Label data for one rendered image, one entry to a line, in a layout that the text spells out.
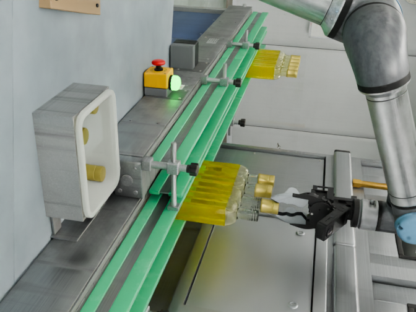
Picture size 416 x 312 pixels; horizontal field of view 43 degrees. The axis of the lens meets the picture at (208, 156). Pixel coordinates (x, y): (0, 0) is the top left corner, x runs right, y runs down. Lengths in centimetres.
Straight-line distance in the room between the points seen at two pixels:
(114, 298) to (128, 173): 32
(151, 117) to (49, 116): 48
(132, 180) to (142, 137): 14
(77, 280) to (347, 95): 658
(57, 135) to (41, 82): 10
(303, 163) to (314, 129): 568
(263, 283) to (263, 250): 13
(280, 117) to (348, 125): 94
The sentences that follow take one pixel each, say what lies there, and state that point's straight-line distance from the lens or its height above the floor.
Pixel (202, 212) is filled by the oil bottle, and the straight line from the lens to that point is 127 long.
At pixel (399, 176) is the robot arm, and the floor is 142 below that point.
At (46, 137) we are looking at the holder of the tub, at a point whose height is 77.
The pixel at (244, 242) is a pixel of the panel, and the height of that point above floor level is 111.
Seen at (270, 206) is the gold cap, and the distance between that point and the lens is 131.
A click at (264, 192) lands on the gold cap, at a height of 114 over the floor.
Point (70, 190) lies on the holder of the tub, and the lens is 103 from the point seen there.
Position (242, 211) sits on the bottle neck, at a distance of 127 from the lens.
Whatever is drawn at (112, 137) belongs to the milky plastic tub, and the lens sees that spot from 113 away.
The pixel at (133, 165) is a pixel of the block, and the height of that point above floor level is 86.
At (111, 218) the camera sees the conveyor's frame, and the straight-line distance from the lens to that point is 116.
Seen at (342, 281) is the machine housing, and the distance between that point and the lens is 133.
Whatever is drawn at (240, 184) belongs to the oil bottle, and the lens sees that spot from 136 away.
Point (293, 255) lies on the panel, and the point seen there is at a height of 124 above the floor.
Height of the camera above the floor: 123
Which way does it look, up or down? 10 degrees down
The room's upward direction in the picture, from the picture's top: 97 degrees clockwise
